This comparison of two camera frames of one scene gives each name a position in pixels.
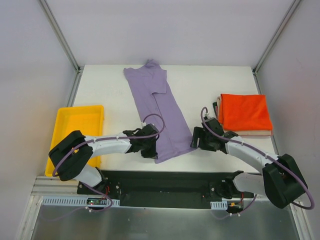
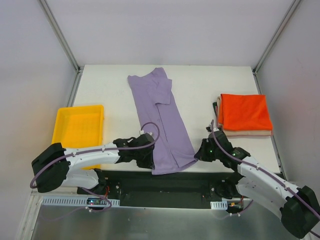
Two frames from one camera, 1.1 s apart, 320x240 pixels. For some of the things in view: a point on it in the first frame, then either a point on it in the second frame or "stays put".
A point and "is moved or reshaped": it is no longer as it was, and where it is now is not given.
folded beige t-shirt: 255,133 stays put
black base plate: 159,189 stays put
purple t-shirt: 148,83 is moved or reshaped
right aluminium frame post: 256,68 stays put
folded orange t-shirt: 244,112 stays put
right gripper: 200,138 to 200,153
